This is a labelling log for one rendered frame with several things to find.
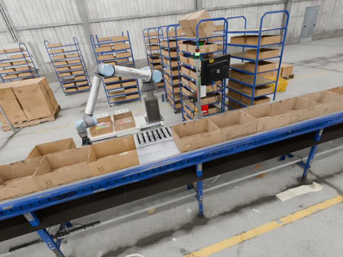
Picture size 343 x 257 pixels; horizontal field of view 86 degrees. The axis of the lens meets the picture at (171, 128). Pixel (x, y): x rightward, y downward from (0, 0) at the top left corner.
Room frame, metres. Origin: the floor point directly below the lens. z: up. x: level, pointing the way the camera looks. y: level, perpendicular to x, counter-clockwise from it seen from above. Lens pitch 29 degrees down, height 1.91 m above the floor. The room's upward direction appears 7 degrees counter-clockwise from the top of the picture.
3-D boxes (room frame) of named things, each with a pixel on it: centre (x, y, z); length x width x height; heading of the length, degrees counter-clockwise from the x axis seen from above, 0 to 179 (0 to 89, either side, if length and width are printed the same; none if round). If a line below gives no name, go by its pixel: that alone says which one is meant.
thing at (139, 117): (2.47, 0.65, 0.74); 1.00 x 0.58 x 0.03; 103
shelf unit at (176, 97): (4.71, -0.27, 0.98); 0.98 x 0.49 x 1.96; 11
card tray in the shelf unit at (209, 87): (3.04, -0.62, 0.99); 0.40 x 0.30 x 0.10; 10
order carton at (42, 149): (1.69, 1.31, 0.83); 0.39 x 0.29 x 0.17; 102
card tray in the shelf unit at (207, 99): (3.04, -0.62, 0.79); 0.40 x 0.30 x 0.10; 15
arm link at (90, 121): (1.80, 0.85, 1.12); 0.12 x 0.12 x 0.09; 38
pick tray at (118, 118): (2.42, 0.67, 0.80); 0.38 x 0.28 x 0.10; 15
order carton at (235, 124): (1.62, -0.60, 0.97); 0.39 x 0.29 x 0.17; 103
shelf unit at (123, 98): (5.55, 1.33, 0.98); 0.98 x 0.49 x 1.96; 100
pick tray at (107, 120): (2.35, 0.98, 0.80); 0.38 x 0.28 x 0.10; 15
